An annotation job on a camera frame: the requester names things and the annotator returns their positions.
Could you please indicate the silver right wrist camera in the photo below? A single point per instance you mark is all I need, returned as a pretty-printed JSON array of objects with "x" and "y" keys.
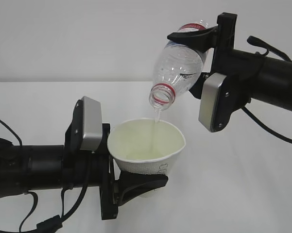
[{"x": 215, "y": 109}]

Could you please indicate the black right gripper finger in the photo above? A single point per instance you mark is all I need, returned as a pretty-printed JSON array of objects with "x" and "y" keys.
[
  {"x": 196, "y": 89},
  {"x": 201, "y": 41}
]

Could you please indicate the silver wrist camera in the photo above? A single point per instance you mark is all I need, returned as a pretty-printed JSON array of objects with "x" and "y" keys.
[
  {"x": 85, "y": 131},
  {"x": 215, "y": 109}
]

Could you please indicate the clear water bottle red label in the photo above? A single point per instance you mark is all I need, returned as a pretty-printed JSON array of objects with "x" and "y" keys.
[{"x": 176, "y": 70}]

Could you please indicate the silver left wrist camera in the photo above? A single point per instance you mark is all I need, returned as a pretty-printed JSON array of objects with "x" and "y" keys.
[{"x": 85, "y": 131}]

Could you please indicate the white paper coffee cup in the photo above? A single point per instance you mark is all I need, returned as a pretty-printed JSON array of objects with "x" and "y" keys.
[{"x": 144, "y": 146}]

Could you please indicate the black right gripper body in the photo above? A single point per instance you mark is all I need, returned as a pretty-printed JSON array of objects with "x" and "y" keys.
[{"x": 242, "y": 69}]

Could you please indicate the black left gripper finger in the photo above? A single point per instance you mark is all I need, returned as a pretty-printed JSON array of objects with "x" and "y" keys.
[{"x": 131, "y": 185}]

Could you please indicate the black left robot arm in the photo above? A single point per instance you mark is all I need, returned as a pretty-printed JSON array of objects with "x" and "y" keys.
[{"x": 25, "y": 168}]

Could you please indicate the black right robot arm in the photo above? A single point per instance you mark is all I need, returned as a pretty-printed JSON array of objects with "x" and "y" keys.
[{"x": 276, "y": 76}]

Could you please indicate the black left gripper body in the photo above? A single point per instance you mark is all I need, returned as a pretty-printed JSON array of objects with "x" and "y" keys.
[{"x": 102, "y": 174}]

